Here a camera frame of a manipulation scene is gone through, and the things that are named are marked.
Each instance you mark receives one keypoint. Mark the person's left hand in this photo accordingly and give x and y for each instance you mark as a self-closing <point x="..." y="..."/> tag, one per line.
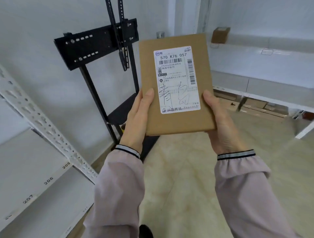
<point x="132" y="127"/>

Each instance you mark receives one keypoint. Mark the person's right hand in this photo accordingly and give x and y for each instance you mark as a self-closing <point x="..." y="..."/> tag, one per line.
<point x="224" y="132"/>

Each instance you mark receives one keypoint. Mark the person's right thumb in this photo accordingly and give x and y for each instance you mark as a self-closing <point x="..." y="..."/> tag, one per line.
<point x="209" y="103"/>

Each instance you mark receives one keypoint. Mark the person's left thumb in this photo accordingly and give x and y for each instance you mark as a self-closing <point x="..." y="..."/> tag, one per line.
<point x="148" y="100"/>

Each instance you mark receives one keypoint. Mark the brown cardboard parcel with label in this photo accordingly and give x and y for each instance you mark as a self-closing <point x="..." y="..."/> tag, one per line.
<point x="175" y="84"/>

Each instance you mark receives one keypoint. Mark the person's right forearm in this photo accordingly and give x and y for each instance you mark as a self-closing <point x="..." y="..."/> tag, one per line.
<point x="247" y="196"/>

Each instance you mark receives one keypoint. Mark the person's left forearm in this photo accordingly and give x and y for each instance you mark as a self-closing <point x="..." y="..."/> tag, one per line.
<point x="115" y="193"/>

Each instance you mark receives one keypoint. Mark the flat cardboard boxes under table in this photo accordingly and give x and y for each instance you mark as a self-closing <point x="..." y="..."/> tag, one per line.
<point x="255" y="104"/>

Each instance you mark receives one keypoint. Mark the white long table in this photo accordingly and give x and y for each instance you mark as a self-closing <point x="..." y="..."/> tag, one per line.
<point x="260" y="71"/>

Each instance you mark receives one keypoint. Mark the grey metal cylinder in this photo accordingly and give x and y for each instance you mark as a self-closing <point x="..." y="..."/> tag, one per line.
<point x="160" y="34"/>

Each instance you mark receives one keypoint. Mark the small brown cardboard box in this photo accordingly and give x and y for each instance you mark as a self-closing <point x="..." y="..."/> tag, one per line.
<point x="220" y="35"/>

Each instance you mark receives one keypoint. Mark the white metal shelving rack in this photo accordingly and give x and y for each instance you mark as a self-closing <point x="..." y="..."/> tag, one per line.
<point x="36" y="157"/>

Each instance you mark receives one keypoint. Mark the person's black shoe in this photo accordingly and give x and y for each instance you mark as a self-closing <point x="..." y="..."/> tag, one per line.
<point x="146" y="231"/>

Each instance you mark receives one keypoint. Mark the black monitor mount stand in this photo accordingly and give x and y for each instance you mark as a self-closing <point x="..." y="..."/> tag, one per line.
<point x="103" y="63"/>

